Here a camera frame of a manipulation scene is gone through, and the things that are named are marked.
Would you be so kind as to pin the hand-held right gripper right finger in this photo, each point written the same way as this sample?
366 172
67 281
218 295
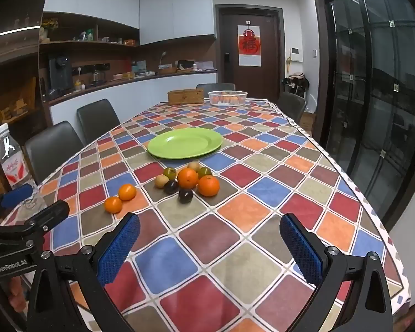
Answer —
302 252

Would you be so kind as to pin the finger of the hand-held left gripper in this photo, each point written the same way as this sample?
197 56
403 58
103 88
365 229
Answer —
17 195
52 211

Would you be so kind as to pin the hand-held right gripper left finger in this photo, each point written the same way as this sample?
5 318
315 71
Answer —
119 245

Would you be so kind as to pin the orange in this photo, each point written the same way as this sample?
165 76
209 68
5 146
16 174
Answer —
208 185
112 204
127 192
187 177

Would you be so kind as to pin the beige round fruit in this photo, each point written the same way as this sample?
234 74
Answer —
161 181
193 165

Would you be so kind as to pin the dark purple round fruit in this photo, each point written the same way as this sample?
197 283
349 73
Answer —
185 195
171 187

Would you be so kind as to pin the green tomato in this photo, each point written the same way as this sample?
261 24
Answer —
205 171
169 172

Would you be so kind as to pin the green plate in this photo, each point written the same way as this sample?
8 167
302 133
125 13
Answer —
185 142

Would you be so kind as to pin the person's left hand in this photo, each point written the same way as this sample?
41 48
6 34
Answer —
16 295

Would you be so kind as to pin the clear plastic water bottle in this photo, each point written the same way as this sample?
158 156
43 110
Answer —
12 166

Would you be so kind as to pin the grey dining chair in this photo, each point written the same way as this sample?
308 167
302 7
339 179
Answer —
292 105
216 85
96 117
53 148

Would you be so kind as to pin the wooden display cabinet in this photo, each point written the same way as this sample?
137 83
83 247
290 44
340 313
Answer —
10 93

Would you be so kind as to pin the small yellow bottle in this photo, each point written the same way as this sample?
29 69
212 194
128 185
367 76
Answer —
77 85

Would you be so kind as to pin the black coffee machine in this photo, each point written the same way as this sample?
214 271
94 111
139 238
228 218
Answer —
59 74

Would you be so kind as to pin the cardboard box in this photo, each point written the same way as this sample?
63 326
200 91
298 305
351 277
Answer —
307 121

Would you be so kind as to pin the glass kettle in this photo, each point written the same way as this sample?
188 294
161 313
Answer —
96 76

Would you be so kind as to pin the white kitchen counter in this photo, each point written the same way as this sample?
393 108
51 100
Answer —
141 90

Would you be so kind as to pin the wicker box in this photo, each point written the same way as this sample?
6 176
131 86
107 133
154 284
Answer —
185 96

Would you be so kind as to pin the heap of small oranges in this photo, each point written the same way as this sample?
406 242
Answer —
228 100

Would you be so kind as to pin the pile of bags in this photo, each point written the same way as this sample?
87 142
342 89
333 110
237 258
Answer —
295 83

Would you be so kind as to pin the white plastic basket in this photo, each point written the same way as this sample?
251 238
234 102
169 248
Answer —
211 97

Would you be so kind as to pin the black glass-door cabinet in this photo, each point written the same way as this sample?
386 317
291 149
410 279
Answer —
377 93

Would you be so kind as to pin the black box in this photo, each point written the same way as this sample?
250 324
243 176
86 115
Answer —
185 65

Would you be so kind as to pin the gooseneck lamp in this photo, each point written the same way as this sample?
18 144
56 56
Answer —
163 55

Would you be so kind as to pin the white intercom panel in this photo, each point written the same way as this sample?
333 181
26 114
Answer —
295 54

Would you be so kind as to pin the pink boxes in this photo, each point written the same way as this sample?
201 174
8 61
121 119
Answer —
204 65

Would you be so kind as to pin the brown door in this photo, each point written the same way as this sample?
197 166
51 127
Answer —
273 41

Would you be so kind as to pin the white upper cabinets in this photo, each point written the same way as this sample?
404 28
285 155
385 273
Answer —
159 10

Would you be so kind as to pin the wooden wall shelf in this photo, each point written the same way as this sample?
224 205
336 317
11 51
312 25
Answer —
90 50

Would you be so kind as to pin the red and white wall calendar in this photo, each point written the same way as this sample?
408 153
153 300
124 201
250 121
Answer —
249 46

